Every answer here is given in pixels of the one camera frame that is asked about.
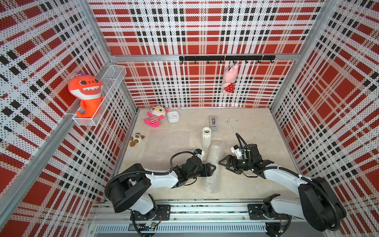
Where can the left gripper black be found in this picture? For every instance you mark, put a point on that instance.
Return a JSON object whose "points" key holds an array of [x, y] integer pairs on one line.
{"points": [[206, 170]]}

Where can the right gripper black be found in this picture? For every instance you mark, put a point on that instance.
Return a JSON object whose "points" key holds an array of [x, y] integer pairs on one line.
{"points": [[234, 159]]}

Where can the small white ribbed vase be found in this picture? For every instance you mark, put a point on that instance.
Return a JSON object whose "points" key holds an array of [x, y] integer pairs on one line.
{"points": [[206, 138]]}

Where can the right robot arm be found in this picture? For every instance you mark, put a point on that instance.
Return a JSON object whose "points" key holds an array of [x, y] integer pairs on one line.
{"points": [[315, 200]]}

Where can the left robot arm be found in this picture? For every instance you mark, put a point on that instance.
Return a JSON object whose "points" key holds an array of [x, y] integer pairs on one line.
{"points": [[129, 189]]}

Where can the white alarm clock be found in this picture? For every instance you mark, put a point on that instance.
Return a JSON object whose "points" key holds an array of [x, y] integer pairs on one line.
{"points": [[173, 116]]}

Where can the pink striped plush doll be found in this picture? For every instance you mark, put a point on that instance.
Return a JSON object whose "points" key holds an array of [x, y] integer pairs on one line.
{"points": [[155, 115]]}

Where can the brown white plush dog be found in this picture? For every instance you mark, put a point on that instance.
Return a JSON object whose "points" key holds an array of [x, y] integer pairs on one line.
{"points": [[135, 139]]}

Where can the pink pig plush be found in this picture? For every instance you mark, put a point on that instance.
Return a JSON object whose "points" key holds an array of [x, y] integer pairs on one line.
{"points": [[230, 77]]}

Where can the orange shark plush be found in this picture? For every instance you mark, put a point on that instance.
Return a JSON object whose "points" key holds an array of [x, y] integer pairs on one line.
{"points": [[88, 90]]}

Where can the aluminium front rail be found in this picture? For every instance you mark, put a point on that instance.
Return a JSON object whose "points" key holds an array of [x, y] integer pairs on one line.
{"points": [[195, 218]]}

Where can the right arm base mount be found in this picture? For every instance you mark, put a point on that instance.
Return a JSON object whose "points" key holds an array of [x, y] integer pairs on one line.
{"points": [[257, 211]]}

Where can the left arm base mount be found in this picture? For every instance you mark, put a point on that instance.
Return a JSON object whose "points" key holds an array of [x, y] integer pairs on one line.
{"points": [[161, 212]]}

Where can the black hook rail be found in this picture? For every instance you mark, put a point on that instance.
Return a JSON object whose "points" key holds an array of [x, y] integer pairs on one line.
{"points": [[223, 58]]}

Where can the clear acrylic wall shelf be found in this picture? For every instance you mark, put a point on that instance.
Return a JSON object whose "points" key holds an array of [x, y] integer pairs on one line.
{"points": [[113, 92]]}

